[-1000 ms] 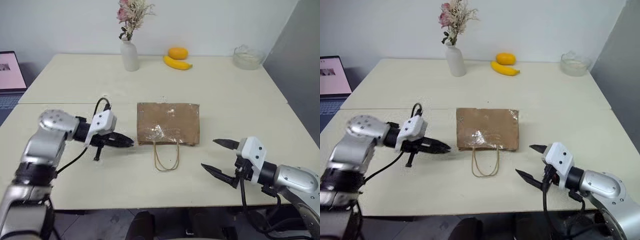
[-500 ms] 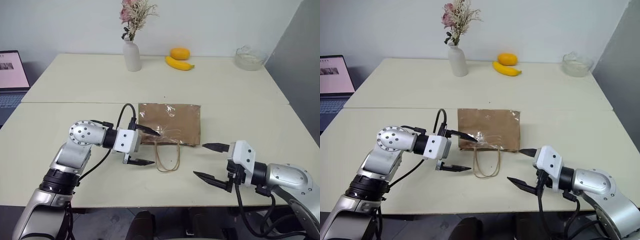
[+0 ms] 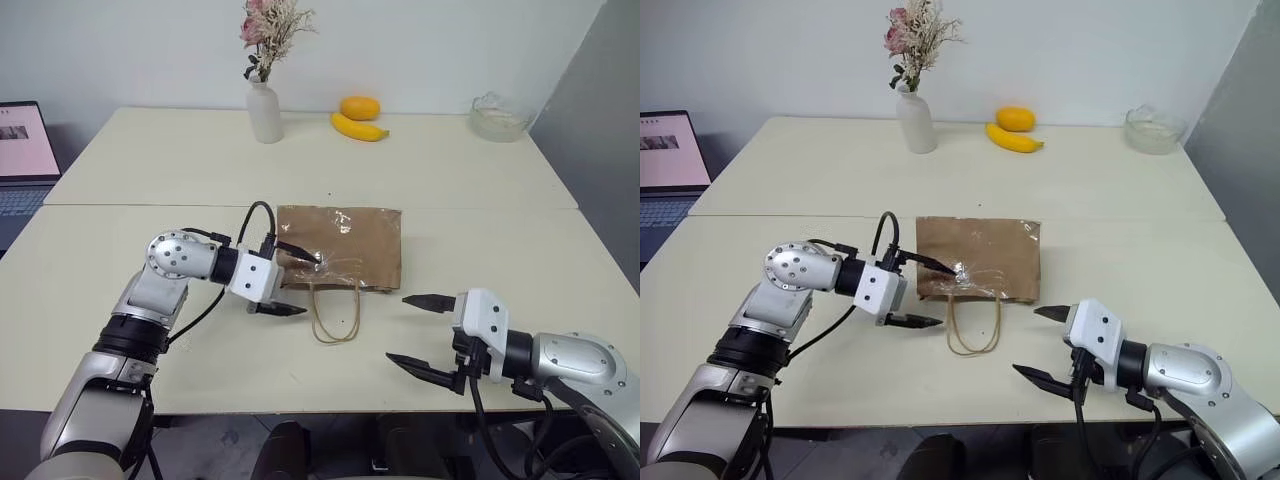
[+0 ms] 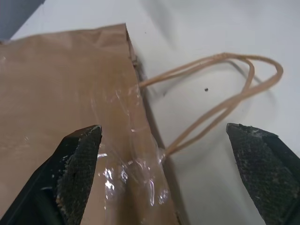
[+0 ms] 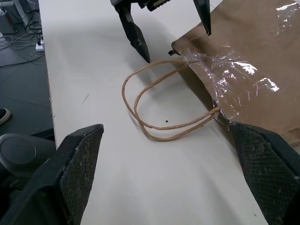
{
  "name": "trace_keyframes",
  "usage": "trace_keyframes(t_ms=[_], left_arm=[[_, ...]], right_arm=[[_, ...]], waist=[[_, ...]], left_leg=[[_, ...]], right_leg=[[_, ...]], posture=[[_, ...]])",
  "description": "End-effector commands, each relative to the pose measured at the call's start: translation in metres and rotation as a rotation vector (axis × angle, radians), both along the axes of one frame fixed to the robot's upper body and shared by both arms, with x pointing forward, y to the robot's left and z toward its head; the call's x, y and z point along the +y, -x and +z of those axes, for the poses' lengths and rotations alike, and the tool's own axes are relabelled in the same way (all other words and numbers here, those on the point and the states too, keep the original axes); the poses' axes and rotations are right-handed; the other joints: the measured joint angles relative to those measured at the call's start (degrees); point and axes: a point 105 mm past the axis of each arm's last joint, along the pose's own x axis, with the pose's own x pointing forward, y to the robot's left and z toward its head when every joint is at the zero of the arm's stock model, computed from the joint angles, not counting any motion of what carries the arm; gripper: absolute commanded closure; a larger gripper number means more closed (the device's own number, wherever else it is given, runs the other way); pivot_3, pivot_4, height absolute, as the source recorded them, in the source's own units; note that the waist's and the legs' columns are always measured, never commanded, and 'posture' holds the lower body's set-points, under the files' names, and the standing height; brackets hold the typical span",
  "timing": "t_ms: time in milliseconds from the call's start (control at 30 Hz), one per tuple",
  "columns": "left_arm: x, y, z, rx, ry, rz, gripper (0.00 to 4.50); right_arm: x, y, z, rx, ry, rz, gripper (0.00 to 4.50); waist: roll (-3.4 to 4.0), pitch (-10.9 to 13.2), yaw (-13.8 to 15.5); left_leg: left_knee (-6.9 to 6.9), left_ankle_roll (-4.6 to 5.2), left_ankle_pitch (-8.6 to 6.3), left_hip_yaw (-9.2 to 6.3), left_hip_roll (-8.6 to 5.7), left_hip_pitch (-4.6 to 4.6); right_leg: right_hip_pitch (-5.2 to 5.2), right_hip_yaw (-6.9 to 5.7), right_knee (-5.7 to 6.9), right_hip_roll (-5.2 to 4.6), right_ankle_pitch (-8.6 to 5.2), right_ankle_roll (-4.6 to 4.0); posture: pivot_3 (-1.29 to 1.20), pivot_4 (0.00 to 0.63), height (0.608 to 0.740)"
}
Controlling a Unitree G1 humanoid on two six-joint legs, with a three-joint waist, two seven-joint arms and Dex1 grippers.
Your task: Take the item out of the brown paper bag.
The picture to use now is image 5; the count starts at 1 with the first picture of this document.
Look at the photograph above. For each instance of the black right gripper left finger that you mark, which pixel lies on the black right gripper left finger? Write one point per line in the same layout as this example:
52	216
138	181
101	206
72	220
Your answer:
75	168

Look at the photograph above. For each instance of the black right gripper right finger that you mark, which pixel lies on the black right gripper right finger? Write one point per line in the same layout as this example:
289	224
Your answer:
269	168

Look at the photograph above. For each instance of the white power strip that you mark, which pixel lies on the white power strip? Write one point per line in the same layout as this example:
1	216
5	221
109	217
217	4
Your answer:
39	46

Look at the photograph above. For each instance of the grey computer case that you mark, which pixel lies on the grey computer case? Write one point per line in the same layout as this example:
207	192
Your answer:
7	22

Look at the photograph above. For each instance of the dark shoe with white sole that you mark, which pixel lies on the dark shoe with white sole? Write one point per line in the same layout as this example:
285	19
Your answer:
4	116

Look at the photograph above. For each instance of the dark grey rounded robot joint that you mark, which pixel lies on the dark grey rounded robot joint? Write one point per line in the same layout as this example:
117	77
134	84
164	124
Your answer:
18	150

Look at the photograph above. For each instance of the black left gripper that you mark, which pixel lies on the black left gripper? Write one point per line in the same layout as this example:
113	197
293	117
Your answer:
145	2

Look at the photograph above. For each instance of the small black item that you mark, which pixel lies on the small black item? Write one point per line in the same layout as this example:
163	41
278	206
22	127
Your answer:
172	53

